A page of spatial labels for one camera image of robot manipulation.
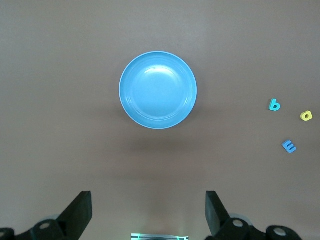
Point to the blue plate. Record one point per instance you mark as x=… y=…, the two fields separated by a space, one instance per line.
x=158 y=90

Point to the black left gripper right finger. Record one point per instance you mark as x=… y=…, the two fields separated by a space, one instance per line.
x=217 y=215

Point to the brown table cover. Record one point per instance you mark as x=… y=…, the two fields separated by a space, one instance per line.
x=50 y=75

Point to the yellow foam letter a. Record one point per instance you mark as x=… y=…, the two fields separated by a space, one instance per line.
x=303 y=116

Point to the blue foam letter m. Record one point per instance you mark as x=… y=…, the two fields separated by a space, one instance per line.
x=289 y=147

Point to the teal foam letter b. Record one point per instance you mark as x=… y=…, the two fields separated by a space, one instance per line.
x=272 y=104

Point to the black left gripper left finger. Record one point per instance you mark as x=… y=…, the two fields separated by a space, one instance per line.
x=75 y=215

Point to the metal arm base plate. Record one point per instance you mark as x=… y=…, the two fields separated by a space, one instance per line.
x=160 y=237

